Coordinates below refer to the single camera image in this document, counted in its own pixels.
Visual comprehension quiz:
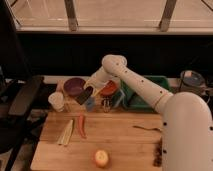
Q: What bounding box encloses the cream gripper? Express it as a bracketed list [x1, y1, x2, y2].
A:
[84, 83, 104, 97]

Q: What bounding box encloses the black office chair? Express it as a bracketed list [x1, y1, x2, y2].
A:
[0, 0, 46, 171]

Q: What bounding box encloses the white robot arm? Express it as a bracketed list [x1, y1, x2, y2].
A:
[86, 55, 213, 171]

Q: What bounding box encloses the yellow apple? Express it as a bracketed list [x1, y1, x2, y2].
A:
[94, 150, 109, 168]

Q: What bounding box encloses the bunch of red grapes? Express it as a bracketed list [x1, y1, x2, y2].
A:
[153, 140, 162, 167]

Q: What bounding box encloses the blue plastic cup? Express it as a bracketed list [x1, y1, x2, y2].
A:
[84, 97, 95, 111]

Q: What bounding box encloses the red chili pepper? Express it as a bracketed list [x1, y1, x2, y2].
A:
[78, 115, 86, 139]

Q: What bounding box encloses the black eraser block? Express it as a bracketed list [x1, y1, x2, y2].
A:
[75, 86, 93, 105]

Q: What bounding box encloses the white plastic cup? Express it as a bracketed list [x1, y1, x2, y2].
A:
[48, 92, 65, 112]

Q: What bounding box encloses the round metal dish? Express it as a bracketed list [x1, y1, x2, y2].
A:
[180, 70, 205, 87]

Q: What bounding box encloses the purple bowl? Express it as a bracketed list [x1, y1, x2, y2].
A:
[63, 77, 85, 97]

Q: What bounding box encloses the green plastic tray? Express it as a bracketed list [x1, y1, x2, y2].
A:
[121, 75, 170, 113]

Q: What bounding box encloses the orange bowl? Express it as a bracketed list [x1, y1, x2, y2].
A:
[100, 81, 118, 97]

